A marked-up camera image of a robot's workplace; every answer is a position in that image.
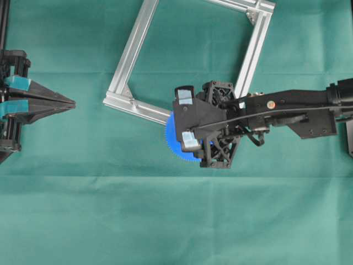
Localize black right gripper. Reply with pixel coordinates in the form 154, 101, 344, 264
172, 81, 243, 168

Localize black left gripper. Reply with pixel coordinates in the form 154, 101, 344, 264
1, 49, 76, 151

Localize blue plastic gear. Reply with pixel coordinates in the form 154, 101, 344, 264
165, 108, 219, 168

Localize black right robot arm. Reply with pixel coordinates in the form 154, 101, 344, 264
165, 79, 352, 168

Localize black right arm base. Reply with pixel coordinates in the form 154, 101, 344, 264
344, 121, 353, 157

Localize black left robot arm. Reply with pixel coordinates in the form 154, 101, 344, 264
1, 1, 76, 161

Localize green table cloth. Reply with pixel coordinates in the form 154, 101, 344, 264
1, 1, 352, 264

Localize aluminium extrusion square frame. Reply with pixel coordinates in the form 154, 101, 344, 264
103, 1, 276, 125

